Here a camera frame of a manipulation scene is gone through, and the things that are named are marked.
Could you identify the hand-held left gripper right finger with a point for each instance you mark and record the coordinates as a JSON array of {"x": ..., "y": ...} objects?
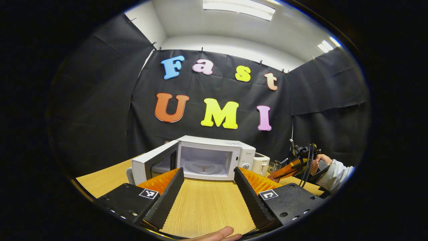
[{"x": 252, "y": 201}]

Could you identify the white microwave oven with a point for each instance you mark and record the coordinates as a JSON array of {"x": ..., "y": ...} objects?
[{"x": 214, "y": 147}]

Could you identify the black backdrop cloth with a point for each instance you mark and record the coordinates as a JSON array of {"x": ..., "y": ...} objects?
[{"x": 200, "y": 88}]

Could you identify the long ceiling light panel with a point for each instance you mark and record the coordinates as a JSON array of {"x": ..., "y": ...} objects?
[{"x": 239, "y": 8}]

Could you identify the cream toaster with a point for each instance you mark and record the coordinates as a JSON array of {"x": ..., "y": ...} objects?
[{"x": 260, "y": 164}]

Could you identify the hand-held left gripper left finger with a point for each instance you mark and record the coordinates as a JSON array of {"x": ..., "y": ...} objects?
[{"x": 165, "y": 201}]

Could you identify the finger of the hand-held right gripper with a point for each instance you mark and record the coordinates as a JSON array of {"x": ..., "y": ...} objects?
[{"x": 288, "y": 168}]

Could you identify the small ceiling light panel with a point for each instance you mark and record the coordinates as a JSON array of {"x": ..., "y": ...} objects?
[{"x": 327, "y": 45}]

